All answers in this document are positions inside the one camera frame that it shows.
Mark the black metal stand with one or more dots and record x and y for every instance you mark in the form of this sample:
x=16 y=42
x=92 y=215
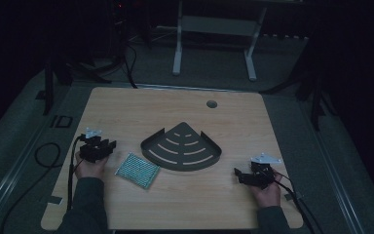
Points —
x=316 y=97
x=50 y=84

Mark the green mesh scouring pad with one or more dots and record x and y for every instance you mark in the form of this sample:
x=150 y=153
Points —
x=138 y=170

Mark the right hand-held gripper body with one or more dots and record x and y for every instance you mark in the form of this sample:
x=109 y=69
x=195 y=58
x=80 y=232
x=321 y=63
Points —
x=262 y=174

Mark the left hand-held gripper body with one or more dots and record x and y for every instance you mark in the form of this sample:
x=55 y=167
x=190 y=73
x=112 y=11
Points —
x=92 y=151

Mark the person's left hand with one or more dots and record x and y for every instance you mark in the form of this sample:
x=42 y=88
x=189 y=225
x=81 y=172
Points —
x=89 y=169

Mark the white metal desk frame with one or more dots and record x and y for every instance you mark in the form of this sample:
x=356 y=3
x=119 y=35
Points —
x=217 y=26

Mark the dark metal corner shelf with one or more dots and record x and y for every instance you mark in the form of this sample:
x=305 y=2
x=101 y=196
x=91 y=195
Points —
x=181 y=151

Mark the person's right hand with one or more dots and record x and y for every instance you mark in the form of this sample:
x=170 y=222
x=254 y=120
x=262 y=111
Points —
x=268 y=195

